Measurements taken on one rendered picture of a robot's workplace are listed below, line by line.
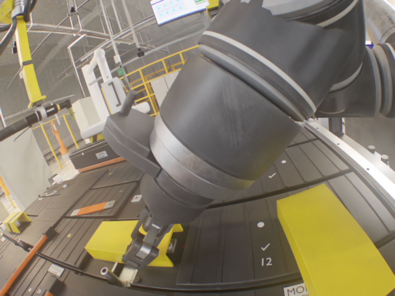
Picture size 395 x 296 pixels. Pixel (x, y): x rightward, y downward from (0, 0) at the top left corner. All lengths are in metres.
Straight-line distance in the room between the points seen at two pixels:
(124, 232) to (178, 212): 0.16
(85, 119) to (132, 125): 6.24
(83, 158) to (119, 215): 0.56
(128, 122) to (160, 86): 9.47
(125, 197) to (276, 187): 0.33
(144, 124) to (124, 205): 0.30
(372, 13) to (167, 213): 0.47
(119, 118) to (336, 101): 0.23
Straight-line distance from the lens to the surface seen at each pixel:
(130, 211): 0.41
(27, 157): 4.89
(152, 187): 0.16
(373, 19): 0.42
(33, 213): 0.84
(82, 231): 0.44
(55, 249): 0.46
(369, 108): 0.27
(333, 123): 0.74
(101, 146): 0.83
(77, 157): 0.97
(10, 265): 0.58
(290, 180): 0.32
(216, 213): 0.28
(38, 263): 0.47
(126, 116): 0.18
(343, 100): 0.24
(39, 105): 0.92
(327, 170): 0.34
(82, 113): 6.46
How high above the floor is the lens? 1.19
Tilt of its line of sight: 20 degrees down
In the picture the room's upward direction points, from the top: 19 degrees counter-clockwise
